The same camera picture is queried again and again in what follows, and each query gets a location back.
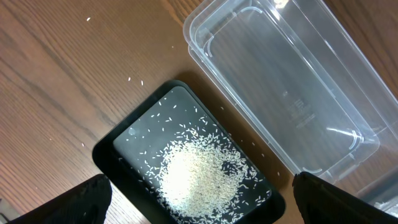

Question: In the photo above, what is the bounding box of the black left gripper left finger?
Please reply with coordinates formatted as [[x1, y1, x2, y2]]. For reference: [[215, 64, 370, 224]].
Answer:
[[10, 174, 112, 224]]

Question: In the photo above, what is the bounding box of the clear plastic bin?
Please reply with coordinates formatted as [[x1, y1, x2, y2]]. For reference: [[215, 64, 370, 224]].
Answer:
[[183, 0, 397, 215]]

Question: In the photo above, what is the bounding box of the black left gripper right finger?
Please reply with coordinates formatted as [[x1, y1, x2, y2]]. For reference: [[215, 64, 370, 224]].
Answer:
[[292, 172, 397, 224]]

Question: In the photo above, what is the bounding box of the pile of white rice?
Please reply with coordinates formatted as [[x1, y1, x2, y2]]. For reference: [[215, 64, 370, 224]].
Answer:
[[118, 102, 272, 224]]

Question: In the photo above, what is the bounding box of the black waste tray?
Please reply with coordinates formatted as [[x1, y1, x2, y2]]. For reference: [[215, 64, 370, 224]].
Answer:
[[93, 80, 285, 223]]

